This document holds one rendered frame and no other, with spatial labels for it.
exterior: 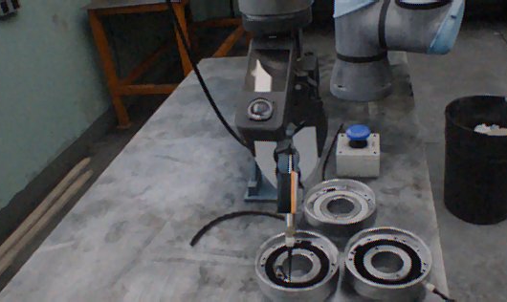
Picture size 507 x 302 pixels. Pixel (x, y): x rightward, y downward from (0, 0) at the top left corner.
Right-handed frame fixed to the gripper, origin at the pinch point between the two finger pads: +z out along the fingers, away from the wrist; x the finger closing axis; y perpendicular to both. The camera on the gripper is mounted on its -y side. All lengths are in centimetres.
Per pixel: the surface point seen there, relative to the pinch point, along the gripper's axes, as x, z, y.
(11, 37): 152, 15, 134
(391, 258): -12.3, 11.7, -0.1
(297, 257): -0.2, 11.0, -1.3
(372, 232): -9.9, 9.8, 2.7
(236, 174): 13.4, 13.3, 20.8
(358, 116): -7.8, 13.4, 42.8
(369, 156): -9.7, 9.0, 20.2
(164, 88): 105, 67, 186
